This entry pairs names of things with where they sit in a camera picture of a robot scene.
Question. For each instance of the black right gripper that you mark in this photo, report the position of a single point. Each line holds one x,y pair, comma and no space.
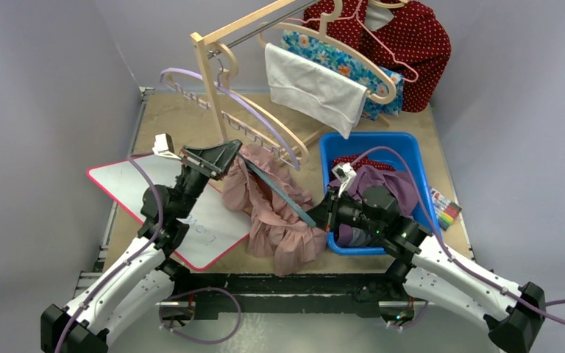
331,209

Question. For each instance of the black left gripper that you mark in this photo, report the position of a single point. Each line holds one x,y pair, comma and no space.
215,159

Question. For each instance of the teal hanger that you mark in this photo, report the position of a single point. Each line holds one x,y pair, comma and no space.
279,191

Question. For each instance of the pink pleated skirt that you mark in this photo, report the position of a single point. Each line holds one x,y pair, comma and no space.
277,231

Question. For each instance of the red polka dot skirt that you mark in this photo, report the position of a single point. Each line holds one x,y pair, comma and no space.
351,159

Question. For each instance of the purple pleated skirt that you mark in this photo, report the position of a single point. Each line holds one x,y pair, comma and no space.
397,183

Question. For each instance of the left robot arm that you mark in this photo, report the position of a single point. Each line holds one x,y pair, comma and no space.
83,325

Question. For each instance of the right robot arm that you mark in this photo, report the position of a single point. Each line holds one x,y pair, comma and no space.
428,269

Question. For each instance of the white cloth on hanger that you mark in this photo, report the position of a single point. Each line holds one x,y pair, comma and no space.
312,89

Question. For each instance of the cream wooden hanger rear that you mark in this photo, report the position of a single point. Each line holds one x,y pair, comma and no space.
321,35

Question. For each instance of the red-edged whiteboard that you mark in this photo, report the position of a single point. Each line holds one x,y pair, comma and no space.
214,230

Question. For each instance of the blue plastic bin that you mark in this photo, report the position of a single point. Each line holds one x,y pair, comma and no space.
401,150

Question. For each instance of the marker pen pack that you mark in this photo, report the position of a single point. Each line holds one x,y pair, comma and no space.
446,210

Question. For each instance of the blue floral garment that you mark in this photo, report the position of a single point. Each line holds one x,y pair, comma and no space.
345,64

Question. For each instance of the metal rack rod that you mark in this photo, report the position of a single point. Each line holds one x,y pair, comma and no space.
253,18

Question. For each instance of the red polka dot dress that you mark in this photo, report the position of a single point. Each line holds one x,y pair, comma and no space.
411,30

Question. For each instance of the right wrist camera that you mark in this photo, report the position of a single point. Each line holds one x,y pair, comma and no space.
345,174

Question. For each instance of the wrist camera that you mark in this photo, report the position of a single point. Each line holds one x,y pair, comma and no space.
164,147
345,174

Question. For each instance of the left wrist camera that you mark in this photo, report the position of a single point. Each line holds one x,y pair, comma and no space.
164,147

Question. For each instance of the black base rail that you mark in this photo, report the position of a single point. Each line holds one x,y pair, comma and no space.
204,296

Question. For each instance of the wooden clothes rack frame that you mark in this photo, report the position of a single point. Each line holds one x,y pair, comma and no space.
203,55

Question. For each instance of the pink wire hanger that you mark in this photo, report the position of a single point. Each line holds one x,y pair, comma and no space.
326,18

